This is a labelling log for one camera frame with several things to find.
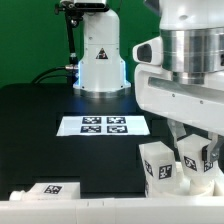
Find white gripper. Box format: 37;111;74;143
132;37;224;147

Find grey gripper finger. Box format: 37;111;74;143
202;132;224;163

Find white round stool seat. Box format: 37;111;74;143
145;170;224;198

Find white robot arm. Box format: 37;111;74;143
73;0;224;136

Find white fiducial marker sheet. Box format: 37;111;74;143
57;115;150;137

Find white L-shaped fence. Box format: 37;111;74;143
0;148;224;224

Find black cables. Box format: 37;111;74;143
31;67;76;84

